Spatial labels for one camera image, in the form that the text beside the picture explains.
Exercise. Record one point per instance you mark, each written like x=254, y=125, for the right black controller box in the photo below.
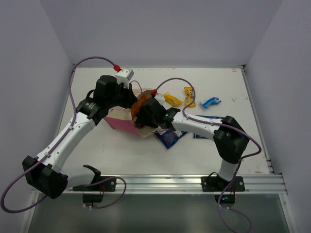
x=225, y=199

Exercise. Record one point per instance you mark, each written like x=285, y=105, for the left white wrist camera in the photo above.
x=124, y=76

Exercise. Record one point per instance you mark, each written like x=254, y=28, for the black controller box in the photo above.
x=225, y=199
x=91, y=199

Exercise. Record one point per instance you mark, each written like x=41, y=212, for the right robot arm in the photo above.
x=230, y=139

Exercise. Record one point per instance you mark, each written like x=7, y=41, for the left black controller box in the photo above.
x=91, y=199

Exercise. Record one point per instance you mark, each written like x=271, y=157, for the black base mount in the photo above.
x=213, y=183
x=99, y=184

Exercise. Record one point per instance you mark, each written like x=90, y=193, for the light blue white wrapper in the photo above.
x=210, y=102

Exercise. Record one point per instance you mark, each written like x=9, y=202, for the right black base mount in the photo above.
x=213, y=183

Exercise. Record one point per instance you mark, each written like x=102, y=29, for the yellow orange snack packet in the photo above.
x=172, y=100

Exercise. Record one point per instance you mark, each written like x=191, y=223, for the pink beige paper bag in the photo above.
x=120, y=119

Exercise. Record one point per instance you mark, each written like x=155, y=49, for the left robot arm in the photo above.
x=45, y=171

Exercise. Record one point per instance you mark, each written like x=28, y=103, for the yellow candy bag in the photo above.
x=189, y=99

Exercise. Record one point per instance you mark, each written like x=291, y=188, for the aluminium front rail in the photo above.
x=160, y=183

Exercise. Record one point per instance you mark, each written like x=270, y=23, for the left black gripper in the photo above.
x=131, y=96

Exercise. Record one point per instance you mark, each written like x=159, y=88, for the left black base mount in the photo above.
x=99, y=184

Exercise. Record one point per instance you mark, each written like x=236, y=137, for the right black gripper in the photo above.
x=145, y=120

